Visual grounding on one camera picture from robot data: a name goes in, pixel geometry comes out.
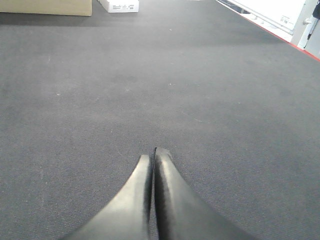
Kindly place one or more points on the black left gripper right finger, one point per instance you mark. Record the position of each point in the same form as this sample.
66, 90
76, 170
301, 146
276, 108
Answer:
181, 214

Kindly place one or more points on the white labelled box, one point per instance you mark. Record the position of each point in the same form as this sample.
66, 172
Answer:
120, 6

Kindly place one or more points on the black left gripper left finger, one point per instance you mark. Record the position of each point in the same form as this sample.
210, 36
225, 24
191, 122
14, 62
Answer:
126, 216

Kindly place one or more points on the white panel with rail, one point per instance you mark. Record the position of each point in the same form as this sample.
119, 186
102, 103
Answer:
290, 20

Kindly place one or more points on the cardboard box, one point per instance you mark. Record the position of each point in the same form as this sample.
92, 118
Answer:
50, 7

